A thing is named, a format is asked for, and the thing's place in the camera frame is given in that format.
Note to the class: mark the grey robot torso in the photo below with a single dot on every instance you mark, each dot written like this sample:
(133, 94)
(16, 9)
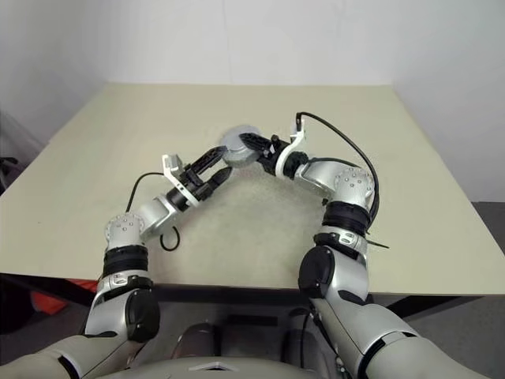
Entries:
(252, 367)

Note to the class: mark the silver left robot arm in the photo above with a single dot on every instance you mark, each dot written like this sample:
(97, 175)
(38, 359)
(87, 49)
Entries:
(122, 233)

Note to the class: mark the orange object under table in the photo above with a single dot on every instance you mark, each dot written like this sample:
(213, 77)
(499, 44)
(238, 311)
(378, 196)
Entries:
(47, 304)

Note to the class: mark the dark rounded shape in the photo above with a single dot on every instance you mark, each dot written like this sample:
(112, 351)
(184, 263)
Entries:
(197, 339)
(298, 341)

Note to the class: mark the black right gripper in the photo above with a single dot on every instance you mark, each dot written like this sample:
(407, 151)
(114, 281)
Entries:
(270, 156)

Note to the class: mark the motor stator with copper windings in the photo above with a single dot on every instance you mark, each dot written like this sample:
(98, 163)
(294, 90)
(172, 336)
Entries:
(246, 158)

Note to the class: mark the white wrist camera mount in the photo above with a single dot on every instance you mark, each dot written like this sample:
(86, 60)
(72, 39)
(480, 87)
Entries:
(171, 163)
(294, 142)

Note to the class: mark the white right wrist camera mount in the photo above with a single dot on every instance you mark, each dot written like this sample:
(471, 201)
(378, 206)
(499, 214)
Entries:
(294, 142)

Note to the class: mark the black table frame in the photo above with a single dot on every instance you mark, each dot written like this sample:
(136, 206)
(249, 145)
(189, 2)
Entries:
(236, 294)

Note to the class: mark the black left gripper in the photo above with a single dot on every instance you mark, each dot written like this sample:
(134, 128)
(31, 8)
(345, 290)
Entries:
(197, 182)

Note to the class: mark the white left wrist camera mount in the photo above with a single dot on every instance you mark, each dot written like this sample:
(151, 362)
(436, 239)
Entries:
(171, 163)

